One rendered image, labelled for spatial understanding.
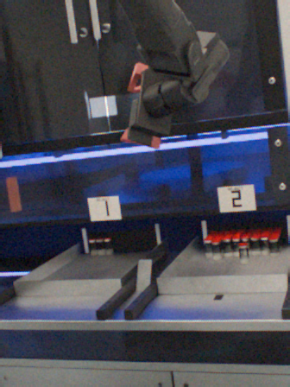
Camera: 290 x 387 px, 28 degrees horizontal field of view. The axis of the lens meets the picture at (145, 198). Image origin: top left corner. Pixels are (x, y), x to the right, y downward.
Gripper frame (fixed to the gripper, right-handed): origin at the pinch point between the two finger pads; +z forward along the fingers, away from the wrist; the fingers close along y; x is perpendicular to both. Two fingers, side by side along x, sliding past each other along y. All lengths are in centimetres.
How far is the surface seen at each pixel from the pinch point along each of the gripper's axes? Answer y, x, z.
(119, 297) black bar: 32.2, 10.1, 12.6
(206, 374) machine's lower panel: 47, 49, 32
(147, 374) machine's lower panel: 50, 40, 45
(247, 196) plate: 4.9, 40.3, 12.2
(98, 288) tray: 30.6, 10.2, 22.2
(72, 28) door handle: -28.4, -2.4, 29.4
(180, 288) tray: 28.9, 21.2, 7.8
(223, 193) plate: 4.4, 36.6, 16.3
